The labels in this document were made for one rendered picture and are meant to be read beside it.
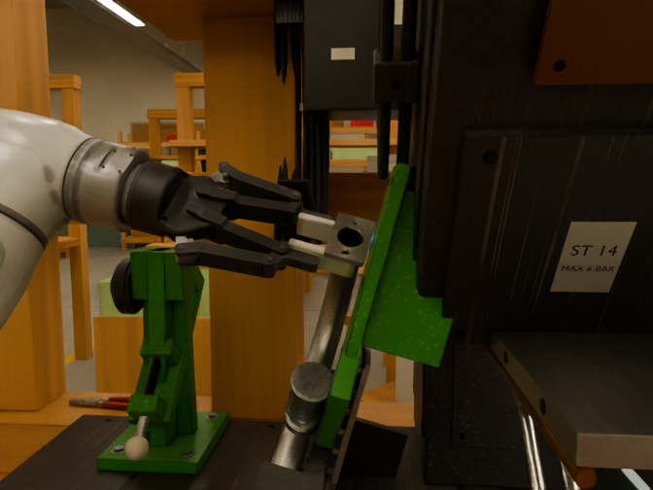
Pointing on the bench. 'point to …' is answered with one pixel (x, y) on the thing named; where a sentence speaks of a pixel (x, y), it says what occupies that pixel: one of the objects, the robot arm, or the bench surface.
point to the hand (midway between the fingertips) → (326, 245)
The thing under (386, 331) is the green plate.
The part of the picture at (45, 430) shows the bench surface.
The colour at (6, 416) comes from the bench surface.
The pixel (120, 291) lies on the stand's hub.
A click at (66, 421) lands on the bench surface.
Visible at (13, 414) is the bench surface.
